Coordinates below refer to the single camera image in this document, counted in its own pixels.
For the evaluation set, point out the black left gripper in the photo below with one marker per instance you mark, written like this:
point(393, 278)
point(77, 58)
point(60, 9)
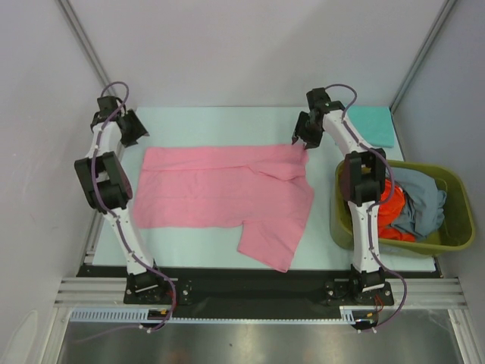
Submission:
point(138, 130)

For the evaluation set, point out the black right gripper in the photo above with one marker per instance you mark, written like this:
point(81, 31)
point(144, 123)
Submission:
point(312, 141)

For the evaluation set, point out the pink t shirt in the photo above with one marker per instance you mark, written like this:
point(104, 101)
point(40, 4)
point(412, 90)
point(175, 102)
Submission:
point(262, 189)

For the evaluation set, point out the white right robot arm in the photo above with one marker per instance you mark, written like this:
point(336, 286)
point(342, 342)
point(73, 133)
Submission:
point(363, 177)

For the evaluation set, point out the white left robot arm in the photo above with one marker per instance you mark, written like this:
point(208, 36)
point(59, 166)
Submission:
point(106, 185)

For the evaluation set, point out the folded teal t shirt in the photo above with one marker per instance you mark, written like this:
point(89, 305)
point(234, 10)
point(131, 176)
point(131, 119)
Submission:
point(375, 125)

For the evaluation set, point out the orange t shirt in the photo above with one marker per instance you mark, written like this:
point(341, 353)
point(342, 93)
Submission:
point(389, 212)

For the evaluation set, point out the grey blue t shirt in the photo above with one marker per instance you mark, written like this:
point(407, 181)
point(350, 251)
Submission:
point(423, 212)

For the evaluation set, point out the olive green plastic basket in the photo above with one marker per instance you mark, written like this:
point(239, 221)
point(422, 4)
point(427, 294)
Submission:
point(457, 231)

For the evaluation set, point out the left aluminium corner post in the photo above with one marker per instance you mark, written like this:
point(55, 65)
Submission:
point(83, 41)

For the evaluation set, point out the aluminium corner post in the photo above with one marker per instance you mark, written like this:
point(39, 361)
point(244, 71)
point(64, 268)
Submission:
point(424, 50)
point(83, 41)

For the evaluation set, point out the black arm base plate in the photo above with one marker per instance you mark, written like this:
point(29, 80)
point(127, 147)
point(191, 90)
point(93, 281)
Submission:
point(217, 291)

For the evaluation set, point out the grey slotted cable duct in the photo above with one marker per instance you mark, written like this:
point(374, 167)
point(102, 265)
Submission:
point(145, 316)

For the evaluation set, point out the right aluminium corner post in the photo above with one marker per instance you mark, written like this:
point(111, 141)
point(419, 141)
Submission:
point(424, 50)

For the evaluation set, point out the aluminium frame rail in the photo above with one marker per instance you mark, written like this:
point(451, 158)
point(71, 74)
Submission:
point(422, 293)

